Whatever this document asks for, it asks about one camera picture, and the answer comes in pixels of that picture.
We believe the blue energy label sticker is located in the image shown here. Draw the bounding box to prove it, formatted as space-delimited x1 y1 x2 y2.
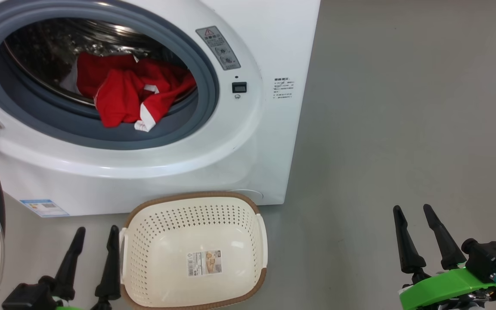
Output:
20 199 70 217

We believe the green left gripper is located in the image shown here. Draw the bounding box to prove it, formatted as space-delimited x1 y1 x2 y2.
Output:
52 225 121 310

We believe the small black text sticker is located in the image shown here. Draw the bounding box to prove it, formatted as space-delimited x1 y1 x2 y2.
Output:
273 77 294 100

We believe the red and white garment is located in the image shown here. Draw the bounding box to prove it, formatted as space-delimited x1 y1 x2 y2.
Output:
61 53 197 132

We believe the cream laundry basket brown rim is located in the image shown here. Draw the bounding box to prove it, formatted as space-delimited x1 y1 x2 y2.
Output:
120 192 268 310

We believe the grey warning sticker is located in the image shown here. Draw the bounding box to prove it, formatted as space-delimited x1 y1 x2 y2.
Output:
195 26 241 71

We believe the grey rubber door gasket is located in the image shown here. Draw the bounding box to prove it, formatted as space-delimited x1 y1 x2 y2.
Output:
0 3 220 151

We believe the steel washer drum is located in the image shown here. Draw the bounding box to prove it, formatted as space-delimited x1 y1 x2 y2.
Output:
3 17 197 108

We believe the round white drain filter cover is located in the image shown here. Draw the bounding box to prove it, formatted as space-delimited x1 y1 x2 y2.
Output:
226 189 264 204

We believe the white front-load washing machine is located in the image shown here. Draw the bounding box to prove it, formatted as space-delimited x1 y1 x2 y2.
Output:
0 0 321 217

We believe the printed product label sticker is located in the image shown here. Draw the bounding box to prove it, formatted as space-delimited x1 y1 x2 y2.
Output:
186 251 223 277

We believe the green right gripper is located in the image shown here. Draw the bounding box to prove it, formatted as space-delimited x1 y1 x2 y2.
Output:
393 204 496 310

